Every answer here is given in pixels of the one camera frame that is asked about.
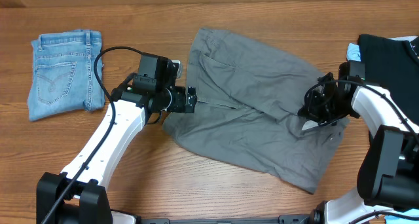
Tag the light blue garment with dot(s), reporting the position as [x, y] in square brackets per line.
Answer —
[353, 51]

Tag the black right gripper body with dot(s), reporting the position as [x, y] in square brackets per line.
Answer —
[320, 105]

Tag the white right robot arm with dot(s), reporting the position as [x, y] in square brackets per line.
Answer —
[387, 181]

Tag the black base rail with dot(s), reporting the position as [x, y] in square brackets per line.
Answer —
[229, 220]

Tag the folded blue denim jeans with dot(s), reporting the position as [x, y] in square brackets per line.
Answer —
[63, 77]

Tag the grey cotton shorts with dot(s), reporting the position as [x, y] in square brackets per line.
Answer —
[249, 95]

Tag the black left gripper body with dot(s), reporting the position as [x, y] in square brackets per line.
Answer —
[177, 102]

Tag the black t-shirt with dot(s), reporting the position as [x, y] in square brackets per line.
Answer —
[393, 65]

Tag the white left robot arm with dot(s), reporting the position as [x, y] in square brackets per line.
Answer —
[79, 193]

